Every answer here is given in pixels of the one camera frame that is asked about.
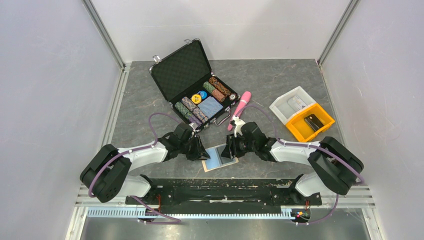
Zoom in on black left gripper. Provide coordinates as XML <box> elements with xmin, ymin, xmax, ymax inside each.
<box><xmin>179</xmin><ymin>134</ymin><xmax>210</xmax><ymax>162</ymax></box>

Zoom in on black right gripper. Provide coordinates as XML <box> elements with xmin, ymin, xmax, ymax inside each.
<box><xmin>221</xmin><ymin>131</ymin><xmax>257</xmax><ymax>159</ymax></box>

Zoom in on silver blue credit card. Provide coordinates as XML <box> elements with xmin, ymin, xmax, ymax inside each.
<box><xmin>204</xmin><ymin>144</ymin><xmax>237</xmax><ymax>170</ymax></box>

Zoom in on beige leather card holder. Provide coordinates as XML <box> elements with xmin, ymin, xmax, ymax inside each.
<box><xmin>202</xmin><ymin>144</ymin><xmax>239</xmax><ymax>173</ymax></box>

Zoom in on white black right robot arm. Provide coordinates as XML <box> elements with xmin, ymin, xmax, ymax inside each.
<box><xmin>220</xmin><ymin>118</ymin><xmax>364</xmax><ymax>204</ymax></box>

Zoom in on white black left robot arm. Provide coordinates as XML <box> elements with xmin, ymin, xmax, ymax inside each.
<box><xmin>79</xmin><ymin>123</ymin><xmax>210</xmax><ymax>204</ymax></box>

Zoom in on blue playing card deck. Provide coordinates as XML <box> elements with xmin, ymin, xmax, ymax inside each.
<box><xmin>197</xmin><ymin>99</ymin><xmax>223</xmax><ymax>120</ymax></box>

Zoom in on white card in white bin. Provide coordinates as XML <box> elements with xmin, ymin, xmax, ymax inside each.
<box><xmin>287</xmin><ymin>95</ymin><xmax>308</xmax><ymax>112</ymax></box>

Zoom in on black card in yellow bin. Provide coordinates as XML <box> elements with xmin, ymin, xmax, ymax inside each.
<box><xmin>304</xmin><ymin>114</ymin><xmax>325</xmax><ymax>132</ymax></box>

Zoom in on green purple chip stack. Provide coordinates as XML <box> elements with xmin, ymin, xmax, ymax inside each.
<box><xmin>175</xmin><ymin>102</ymin><xmax>202</xmax><ymax>127</ymax></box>

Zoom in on blue orange chip stack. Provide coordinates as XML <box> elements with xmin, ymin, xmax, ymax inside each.
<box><xmin>181</xmin><ymin>96</ymin><xmax>209</xmax><ymax>123</ymax></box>

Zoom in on loose black white chips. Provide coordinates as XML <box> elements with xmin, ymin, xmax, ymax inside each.
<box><xmin>228</xmin><ymin>93</ymin><xmax>239</xmax><ymax>101</ymax></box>

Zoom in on pink cylindrical device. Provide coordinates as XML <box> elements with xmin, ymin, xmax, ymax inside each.
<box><xmin>227</xmin><ymin>91</ymin><xmax>252</xmax><ymax>132</ymax></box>

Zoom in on blue dealer button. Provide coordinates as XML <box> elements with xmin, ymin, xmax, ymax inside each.
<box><xmin>198</xmin><ymin>90</ymin><xmax>208</xmax><ymax>100</ymax></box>

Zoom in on green red chip stack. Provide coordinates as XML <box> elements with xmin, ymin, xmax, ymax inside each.
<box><xmin>202</xmin><ymin>81</ymin><xmax>226</xmax><ymax>103</ymax></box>

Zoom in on orange black chip stack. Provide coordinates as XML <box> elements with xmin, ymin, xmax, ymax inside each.
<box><xmin>208</xmin><ymin>76</ymin><xmax>231</xmax><ymax>97</ymax></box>

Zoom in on white plastic bin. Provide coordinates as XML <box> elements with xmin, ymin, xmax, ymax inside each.
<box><xmin>269</xmin><ymin>86</ymin><xmax>317</xmax><ymax>125</ymax></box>

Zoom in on black poker chip case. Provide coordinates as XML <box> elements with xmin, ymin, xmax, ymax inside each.
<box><xmin>149</xmin><ymin>38</ymin><xmax>241</xmax><ymax>132</ymax></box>

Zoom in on yellow plastic bin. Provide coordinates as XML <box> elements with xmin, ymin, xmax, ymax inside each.
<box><xmin>285</xmin><ymin>103</ymin><xmax>336</xmax><ymax>143</ymax></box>

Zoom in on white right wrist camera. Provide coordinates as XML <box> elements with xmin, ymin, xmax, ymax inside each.
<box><xmin>230</xmin><ymin>116</ymin><xmax>246</xmax><ymax>138</ymax></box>

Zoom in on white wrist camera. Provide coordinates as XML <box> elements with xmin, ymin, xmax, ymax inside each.
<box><xmin>230</xmin><ymin>116</ymin><xmax>246</xmax><ymax>138</ymax></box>
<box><xmin>188</xmin><ymin>122</ymin><xmax>199</xmax><ymax>133</ymax></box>

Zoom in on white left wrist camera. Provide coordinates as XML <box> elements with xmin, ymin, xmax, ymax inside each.
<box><xmin>188</xmin><ymin>122</ymin><xmax>199</xmax><ymax>133</ymax></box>

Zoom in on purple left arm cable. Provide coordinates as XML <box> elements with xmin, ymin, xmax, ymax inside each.
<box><xmin>87</xmin><ymin>112</ymin><xmax>183</xmax><ymax>225</ymax></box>

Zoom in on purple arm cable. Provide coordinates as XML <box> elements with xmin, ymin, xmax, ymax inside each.
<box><xmin>87</xmin><ymin>112</ymin><xmax>183</xmax><ymax>225</ymax></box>
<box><xmin>236</xmin><ymin>104</ymin><xmax>365</xmax><ymax>226</ymax></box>

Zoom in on white slotted cable duct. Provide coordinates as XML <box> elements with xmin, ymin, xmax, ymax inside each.
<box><xmin>86</xmin><ymin>206</ymin><xmax>295</xmax><ymax>220</ymax></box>

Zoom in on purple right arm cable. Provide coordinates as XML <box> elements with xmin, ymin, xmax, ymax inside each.
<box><xmin>236</xmin><ymin>104</ymin><xmax>365</xmax><ymax>226</ymax></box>

